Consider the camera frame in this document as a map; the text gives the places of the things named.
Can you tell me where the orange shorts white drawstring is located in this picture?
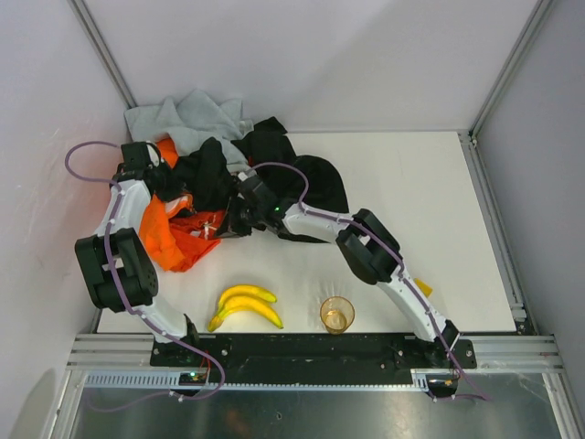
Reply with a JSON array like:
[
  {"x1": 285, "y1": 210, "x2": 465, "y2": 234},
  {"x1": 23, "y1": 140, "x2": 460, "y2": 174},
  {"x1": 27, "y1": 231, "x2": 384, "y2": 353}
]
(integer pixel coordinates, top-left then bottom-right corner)
[{"x1": 170, "y1": 210, "x2": 225, "y2": 273}]

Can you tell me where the black zip jacket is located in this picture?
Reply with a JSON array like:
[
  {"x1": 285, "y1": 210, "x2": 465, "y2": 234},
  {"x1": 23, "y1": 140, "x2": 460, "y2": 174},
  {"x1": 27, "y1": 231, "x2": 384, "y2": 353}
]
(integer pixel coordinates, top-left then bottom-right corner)
[{"x1": 172, "y1": 117, "x2": 349, "y2": 213}]

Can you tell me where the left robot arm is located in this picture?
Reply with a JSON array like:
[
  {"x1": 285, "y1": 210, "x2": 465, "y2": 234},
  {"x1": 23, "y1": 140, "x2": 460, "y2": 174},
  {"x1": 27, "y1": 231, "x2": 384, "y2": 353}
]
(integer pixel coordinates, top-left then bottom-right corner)
[{"x1": 75, "y1": 165, "x2": 198, "y2": 346}]

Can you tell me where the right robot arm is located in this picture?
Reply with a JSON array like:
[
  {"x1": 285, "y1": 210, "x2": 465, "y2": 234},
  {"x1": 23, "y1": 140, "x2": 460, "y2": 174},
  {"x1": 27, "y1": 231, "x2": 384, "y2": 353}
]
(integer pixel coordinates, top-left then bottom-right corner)
[{"x1": 217, "y1": 197, "x2": 460, "y2": 357}]

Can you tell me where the orange cloth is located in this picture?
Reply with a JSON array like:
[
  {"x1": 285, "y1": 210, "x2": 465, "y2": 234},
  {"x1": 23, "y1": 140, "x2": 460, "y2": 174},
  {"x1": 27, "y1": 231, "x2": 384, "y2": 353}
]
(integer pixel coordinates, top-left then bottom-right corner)
[{"x1": 107, "y1": 137, "x2": 184, "y2": 271}]

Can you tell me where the grey cloth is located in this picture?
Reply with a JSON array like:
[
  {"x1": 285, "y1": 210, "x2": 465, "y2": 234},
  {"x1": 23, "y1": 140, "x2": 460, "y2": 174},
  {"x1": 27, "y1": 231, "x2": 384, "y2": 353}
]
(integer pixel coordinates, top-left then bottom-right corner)
[{"x1": 124, "y1": 90, "x2": 253, "y2": 174}]

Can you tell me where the upper yellow banana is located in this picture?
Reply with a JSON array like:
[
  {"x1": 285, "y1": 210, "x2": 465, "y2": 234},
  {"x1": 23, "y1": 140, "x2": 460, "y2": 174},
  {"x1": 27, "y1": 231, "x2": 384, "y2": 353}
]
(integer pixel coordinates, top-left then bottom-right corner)
[{"x1": 218, "y1": 284, "x2": 278, "y2": 312}]

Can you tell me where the yellow banana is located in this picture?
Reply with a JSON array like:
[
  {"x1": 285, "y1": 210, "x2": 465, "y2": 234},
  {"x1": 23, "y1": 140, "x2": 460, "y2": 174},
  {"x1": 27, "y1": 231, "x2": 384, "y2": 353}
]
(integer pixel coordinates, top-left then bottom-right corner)
[
  {"x1": 218, "y1": 284, "x2": 278, "y2": 312},
  {"x1": 207, "y1": 295, "x2": 284, "y2": 332}
]

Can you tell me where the lower yellow banana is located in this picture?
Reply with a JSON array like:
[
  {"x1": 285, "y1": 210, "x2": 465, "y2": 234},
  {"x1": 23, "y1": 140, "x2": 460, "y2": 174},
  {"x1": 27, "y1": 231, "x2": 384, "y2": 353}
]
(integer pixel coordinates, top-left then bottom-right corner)
[{"x1": 207, "y1": 295, "x2": 284, "y2": 332}]

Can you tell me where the amber plastic cup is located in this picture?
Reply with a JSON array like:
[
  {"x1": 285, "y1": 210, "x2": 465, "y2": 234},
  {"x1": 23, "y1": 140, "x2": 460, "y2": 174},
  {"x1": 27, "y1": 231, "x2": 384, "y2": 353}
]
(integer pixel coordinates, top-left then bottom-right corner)
[{"x1": 320, "y1": 296, "x2": 356, "y2": 335}]

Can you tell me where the yellow cube block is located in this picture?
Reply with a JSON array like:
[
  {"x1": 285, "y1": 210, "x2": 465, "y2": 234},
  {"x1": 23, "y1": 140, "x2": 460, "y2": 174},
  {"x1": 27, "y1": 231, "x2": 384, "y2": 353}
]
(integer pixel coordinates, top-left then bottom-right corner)
[{"x1": 414, "y1": 278, "x2": 433, "y2": 297}]

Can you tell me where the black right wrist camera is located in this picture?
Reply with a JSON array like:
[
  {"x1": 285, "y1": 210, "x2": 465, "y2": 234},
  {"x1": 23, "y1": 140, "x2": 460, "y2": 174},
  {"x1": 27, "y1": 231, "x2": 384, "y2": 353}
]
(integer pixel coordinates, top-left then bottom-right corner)
[{"x1": 238, "y1": 175, "x2": 279, "y2": 211}]

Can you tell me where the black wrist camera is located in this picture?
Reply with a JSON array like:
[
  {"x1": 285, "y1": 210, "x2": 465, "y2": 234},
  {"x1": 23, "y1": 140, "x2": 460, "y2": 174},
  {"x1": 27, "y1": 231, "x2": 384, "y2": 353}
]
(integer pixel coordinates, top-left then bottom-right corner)
[
  {"x1": 238, "y1": 175, "x2": 279, "y2": 211},
  {"x1": 118, "y1": 142, "x2": 162, "y2": 174}
]

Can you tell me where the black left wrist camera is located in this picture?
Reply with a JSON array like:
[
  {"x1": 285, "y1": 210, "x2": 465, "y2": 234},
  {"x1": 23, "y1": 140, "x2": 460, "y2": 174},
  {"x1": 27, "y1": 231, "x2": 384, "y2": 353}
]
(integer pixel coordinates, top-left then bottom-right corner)
[{"x1": 118, "y1": 142, "x2": 162, "y2": 174}]

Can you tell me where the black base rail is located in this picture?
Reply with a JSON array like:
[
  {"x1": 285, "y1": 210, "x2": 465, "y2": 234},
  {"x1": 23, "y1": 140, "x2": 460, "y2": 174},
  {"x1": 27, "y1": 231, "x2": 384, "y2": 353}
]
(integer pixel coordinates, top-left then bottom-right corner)
[{"x1": 150, "y1": 331, "x2": 476, "y2": 388}]

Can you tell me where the left aluminium frame post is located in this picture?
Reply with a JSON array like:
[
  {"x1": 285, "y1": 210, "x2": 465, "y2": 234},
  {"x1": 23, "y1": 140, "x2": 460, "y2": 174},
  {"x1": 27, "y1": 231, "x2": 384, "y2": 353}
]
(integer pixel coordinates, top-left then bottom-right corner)
[{"x1": 68, "y1": 0, "x2": 137, "y2": 109}]

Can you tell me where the aluminium frame post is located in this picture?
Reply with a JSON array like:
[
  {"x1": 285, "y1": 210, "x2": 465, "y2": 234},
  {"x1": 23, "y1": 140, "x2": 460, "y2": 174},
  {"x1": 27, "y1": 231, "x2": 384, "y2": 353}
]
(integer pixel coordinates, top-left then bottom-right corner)
[
  {"x1": 468, "y1": 0, "x2": 557, "y2": 141},
  {"x1": 68, "y1": 0, "x2": 137, "y2": 109}
]

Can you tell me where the grey slotted cable duct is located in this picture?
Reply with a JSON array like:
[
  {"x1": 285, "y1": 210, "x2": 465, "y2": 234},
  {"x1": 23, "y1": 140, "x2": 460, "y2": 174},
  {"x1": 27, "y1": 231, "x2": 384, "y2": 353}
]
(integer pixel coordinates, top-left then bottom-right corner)
[{"x1": 85, "y1": 369, "x2": 458, "y2": 391}]

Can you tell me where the right aluminium frame rail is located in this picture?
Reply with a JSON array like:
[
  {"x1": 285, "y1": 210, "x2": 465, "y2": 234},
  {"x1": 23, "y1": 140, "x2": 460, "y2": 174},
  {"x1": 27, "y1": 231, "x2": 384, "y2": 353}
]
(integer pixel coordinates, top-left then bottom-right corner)
[{"x1": 457, "y1": 131, "x2": 539, "y2": 336}]

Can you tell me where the right aluminium frame post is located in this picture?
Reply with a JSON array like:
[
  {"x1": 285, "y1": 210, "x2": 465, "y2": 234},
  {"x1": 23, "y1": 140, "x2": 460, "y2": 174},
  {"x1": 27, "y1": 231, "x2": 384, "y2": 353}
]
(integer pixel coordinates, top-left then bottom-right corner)
[{"x1": 468, "y1": 0, "x2": 557, "y2": 141}]

